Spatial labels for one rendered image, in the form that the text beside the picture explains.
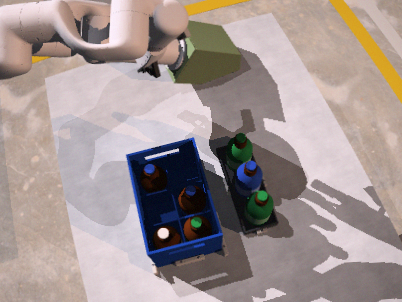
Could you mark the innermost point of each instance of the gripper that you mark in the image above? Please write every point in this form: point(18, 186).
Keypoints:
point(149, 64)

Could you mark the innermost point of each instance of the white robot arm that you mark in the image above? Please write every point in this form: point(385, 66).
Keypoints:
point(134, 27)

